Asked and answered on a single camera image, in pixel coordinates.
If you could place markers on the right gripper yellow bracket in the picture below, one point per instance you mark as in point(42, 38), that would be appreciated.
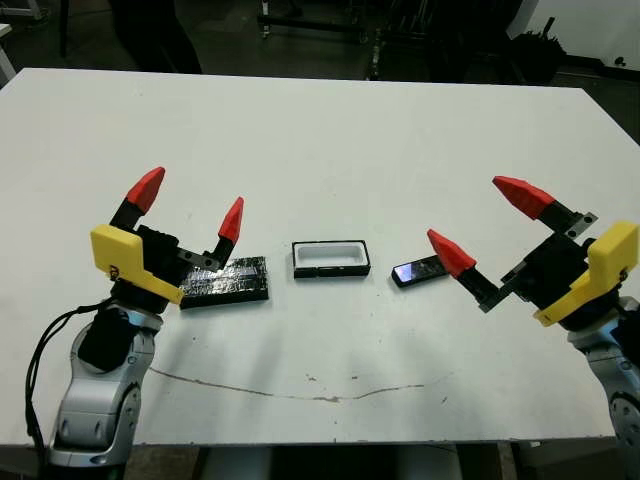
point(555, 275)

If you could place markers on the left gripper yellow bracket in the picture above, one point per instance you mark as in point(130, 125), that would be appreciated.
point(120, 250)

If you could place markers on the glossy black box lid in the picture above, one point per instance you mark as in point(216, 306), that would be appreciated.
point(235, 281)

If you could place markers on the dark stand with silver post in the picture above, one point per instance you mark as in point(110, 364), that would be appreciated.
point(425, 50)

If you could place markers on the dark clothed person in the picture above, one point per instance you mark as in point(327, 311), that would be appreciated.
point(160, 40)

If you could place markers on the black box with white lining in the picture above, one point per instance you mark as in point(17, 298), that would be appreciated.
point(330, 272)

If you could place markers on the black metal rack on wheels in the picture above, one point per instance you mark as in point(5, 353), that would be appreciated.
point(310, 22)

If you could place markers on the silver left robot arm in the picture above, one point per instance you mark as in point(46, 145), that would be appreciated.
point(90, 415)

